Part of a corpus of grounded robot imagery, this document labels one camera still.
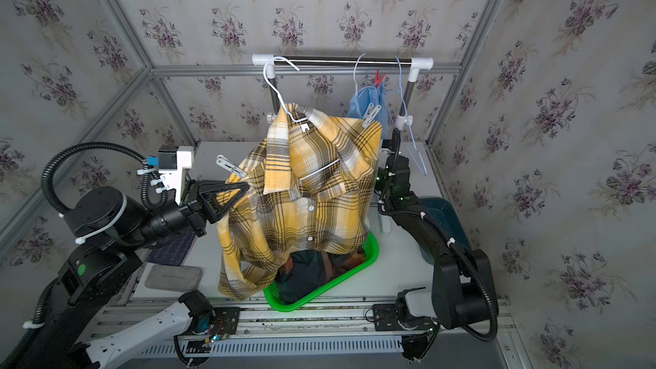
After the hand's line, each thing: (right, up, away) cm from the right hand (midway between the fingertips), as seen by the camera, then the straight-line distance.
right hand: (356, 158), depth 81 cm
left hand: (-23, -6, -37) cm, 44 cm away
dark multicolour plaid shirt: (-16, -32, -10) cm, 37 cm away
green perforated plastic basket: (-24, -39, -11) cm, 47 cm away
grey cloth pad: (-57, -38, -2) cm, 68 cm away
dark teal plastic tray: (+32, -19, +9) cm, 38 cm away
